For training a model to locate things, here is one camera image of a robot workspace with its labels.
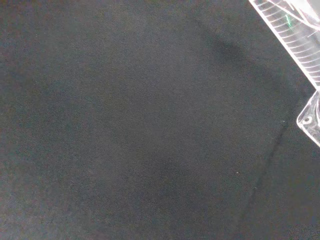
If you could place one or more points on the black cloth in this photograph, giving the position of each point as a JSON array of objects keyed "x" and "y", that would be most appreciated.
[{"x": 140, "y": 125}]

